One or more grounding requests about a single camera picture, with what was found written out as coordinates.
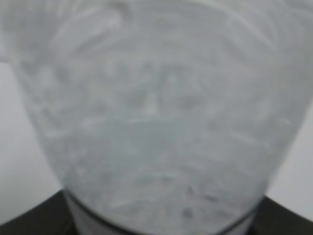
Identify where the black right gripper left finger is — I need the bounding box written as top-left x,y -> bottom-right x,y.
0,191 -> 78,235

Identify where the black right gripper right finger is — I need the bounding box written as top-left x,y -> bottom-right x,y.
248,197 -> 313,235

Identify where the clear water bottle red label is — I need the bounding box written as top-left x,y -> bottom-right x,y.
0,0 -> 313,235

